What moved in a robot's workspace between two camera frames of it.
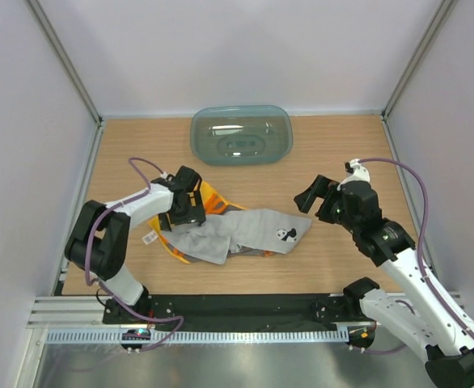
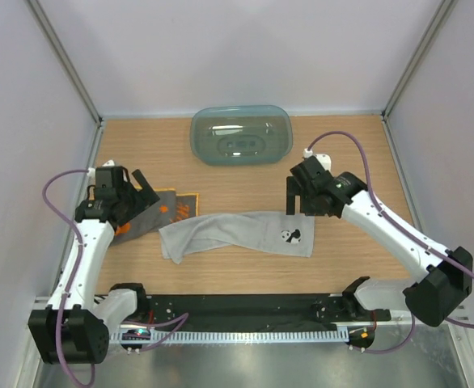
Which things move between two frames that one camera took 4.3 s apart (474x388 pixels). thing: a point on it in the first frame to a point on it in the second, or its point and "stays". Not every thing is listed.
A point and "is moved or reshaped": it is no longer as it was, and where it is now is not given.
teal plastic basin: [242, 135] stays
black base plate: [241, 311] stays
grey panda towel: [219, 235] is moved or reshaped
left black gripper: [195, 213] to [147, 196]
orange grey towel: [242, 253] is moved or reshaped
